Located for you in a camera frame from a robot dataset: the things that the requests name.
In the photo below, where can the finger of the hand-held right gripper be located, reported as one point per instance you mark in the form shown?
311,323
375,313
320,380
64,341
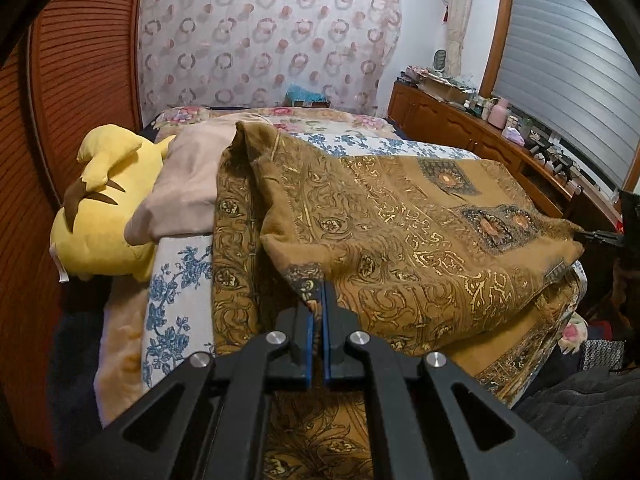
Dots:
600,238

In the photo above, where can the pink bottle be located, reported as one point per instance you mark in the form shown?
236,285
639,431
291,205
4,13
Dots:
498,115

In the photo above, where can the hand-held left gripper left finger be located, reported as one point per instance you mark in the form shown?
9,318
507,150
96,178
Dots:
300,350

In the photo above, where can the pinkish beige cloth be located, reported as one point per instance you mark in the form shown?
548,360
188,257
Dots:
185,185

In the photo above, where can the brown louvered wardrobe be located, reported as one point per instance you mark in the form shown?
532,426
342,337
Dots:
75,85

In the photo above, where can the wooden sideboard cabinet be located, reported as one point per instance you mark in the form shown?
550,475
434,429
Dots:
450,120

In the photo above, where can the blue plastic bag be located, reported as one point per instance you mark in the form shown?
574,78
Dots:
306,95

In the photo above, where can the brown gold patterned garment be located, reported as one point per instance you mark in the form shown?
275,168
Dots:
400,240

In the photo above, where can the cardboard box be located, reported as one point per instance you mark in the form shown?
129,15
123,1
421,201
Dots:
450,92

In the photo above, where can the wooden window frame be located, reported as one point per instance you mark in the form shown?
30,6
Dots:
492,35

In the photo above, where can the blue floral white cloth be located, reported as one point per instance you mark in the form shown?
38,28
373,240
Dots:
175,280

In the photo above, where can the dark grey cloth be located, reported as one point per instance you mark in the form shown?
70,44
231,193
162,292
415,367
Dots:
590,425

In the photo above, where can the mixed clutter pile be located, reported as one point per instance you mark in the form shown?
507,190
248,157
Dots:
435,75

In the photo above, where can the group of small bottles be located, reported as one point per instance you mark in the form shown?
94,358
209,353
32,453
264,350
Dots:
477,106

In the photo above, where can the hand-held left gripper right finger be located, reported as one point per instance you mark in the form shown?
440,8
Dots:
345,350

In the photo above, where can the purple tissue pack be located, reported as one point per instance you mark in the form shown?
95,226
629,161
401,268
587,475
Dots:
512,136

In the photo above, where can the sheer circle patterned curtain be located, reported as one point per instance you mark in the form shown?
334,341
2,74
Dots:
270,35

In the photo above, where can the yellow plush toy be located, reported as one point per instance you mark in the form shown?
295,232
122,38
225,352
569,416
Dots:
100,240

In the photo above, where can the grey window blind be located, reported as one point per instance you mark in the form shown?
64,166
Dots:
565,70

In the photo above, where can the small white desk fan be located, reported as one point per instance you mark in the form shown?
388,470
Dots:
440,60

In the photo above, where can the beige window curtain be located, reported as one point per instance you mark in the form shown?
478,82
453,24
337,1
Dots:
460,20

